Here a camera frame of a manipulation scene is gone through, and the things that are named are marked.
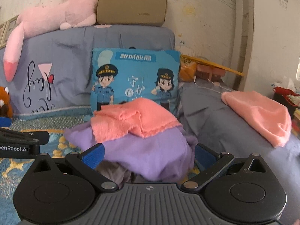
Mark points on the pink fleece cloth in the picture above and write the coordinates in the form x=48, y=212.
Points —
x=268, y=117
x=141, y=117

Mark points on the blue floral quilt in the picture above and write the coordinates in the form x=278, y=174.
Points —
x=13, y=170

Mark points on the purple sweatshirt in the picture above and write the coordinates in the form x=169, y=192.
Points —
x=167, y=156

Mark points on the red cluttered box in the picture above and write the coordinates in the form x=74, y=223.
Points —
x=287, y=94

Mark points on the grey garment under sweatshirt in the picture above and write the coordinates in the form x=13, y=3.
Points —
x=118, y=174

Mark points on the framed pictures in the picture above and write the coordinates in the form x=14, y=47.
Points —
x=6, y=29

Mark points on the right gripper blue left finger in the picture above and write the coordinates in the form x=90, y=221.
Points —
x=85, y=166

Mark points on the yellow wooden bed edge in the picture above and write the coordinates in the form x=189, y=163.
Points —
x=210, y=63

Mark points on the grey lettered pillow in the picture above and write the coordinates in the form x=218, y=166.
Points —
x=55, y=68

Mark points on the red panda plush toy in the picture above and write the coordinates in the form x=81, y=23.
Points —
x=5, y=107

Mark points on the blue police cartoon cushion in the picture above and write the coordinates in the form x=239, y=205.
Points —
x=122, y=75

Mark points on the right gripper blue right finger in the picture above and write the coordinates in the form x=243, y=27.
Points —
x=214, y=164

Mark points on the tan rectangular cushion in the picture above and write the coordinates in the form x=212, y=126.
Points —
x=132, y=12

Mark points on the orange snack bag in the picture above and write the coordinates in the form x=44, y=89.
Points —
x=187, y=71

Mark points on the pink plush toy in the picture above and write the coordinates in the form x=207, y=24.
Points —
x=35, y=21

